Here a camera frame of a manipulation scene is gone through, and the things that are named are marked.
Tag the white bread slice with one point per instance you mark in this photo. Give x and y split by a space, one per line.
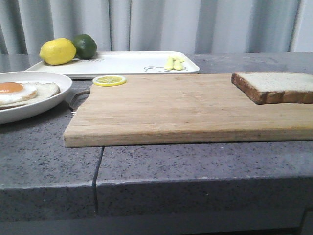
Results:
275 87

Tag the white round plate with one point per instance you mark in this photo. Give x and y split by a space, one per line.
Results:
27 111

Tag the white rectangular tray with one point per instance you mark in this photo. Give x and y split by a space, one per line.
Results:
118 63

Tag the wooden cutting board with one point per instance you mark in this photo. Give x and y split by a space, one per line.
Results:
182 108

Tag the yellow plastic fork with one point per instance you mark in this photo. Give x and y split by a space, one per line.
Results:
169 65

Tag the yellow plastic knife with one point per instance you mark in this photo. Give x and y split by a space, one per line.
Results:
177 64

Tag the lemon slice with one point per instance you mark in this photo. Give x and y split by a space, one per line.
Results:
109 80

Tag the green lime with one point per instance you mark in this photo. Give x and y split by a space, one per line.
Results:
85 46

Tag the grey curtain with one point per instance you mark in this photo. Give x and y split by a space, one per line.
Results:
188 26

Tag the yellow lemon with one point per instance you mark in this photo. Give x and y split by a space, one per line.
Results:
58 51

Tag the fried egg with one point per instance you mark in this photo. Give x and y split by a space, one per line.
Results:
11 92

